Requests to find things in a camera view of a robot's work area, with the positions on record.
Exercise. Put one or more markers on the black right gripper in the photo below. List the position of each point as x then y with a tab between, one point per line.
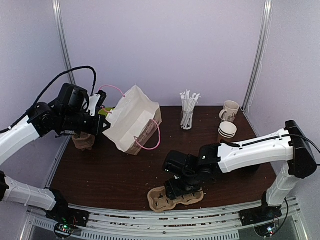
175	188

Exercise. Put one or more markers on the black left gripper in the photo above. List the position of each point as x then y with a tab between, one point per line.
94	129

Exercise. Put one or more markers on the single cardboard cup carrier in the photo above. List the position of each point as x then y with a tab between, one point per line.
159	202

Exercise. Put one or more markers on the cardboard cup carrier stack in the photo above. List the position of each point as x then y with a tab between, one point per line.
83	141

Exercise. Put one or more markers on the paper cakes bag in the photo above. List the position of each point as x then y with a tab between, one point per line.
135	123

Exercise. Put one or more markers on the stack of brown paper cups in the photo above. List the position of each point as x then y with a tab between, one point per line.
226	131

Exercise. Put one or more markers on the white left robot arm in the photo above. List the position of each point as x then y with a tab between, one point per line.
72	111

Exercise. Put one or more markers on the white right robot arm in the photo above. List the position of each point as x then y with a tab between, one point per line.
288	145

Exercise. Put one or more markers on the green plastic bowl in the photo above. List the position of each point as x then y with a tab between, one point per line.
104	111

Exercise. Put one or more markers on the stack of black lids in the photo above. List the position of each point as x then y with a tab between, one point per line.
253	169

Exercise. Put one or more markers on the white stirrers in holder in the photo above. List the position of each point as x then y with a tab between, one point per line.
188	102

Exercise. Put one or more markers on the white ceramic mug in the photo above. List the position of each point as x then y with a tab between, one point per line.
229	111

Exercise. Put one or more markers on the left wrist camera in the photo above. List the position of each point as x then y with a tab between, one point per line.
95	102

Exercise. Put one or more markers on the left aluminium frame post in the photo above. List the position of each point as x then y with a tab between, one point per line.
61	33

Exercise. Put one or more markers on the aluminium frame post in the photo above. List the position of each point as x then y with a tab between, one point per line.
257	64
61	33

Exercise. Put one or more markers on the right aluminium frame post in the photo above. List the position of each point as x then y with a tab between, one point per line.
257	64

